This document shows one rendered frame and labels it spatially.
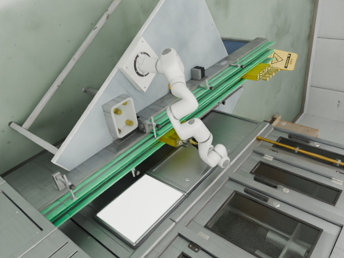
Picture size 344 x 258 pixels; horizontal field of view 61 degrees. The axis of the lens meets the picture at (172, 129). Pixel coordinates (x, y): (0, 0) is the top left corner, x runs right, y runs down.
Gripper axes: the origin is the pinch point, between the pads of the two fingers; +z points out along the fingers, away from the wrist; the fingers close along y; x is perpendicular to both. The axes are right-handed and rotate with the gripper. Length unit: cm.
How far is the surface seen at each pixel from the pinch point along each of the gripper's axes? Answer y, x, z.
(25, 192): -14, 104, 51
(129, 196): -11, 53, -2
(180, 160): -12.4, 10.7, 4.4
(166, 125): 6.5, 6.8, 22.2
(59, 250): 24, 95, -43
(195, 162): -12.4, 4.2, -3.9
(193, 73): 19, -41, 51
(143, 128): 9.9, 22.6, 26.1
